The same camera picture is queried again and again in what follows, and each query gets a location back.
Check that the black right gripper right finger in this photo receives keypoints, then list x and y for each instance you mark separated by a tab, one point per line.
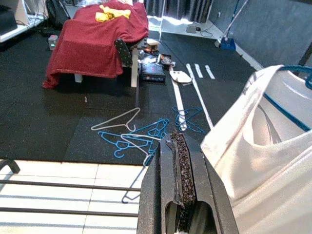
207	195

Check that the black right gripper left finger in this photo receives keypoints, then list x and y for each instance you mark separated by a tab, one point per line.
151	200

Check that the black backpack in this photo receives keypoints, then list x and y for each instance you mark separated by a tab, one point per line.
57	13

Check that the blue plastic hanger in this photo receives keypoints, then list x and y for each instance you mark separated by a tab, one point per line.
287	114
109	136
181	114
156	124

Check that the black metal stand frame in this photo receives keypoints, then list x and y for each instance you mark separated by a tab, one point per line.
306	52

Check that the black perforated plate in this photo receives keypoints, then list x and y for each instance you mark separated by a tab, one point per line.
123	52

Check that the yellow cloth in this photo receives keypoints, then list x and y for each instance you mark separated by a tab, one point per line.
107	15

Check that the white table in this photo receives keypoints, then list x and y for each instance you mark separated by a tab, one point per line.
134	73

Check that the red blanket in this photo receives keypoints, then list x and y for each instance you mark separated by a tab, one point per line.
92	44

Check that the white tank top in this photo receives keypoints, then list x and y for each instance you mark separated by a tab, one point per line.
268	175

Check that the short white floor strip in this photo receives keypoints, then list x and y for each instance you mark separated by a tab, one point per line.
210	72
198	71

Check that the grey power box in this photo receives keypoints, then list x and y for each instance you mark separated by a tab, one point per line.
53	42

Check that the black cardboard box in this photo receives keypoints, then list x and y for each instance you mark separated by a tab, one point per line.
153	72

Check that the white low platform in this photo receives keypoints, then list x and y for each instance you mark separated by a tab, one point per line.
175	26

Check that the small grey device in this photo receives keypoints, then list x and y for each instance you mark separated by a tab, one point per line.
192	29

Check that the white plastic hanger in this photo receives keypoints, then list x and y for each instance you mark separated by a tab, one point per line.
114	118
136	136

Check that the blue floor mop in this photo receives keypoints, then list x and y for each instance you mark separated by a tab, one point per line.
228	44

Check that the white plastic part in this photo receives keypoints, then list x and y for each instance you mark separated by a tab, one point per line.
180	76

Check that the dark curtain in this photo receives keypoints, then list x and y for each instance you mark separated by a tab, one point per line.
175	8

